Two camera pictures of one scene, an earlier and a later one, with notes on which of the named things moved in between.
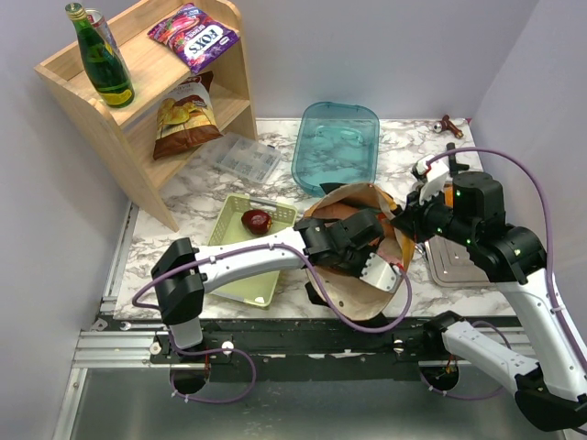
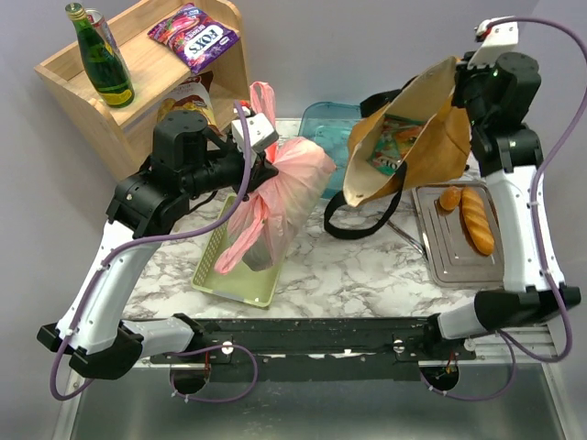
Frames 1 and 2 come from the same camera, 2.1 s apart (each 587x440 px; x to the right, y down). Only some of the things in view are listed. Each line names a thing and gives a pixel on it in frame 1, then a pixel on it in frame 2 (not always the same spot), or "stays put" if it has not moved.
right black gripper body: (424, 222) → (467, 91)
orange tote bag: (351, 297) → (416, 135)
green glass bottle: (107, 75) stays put
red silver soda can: (97, 20) stays put
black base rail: (311, 350) stays put
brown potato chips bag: (185, 116) stays put
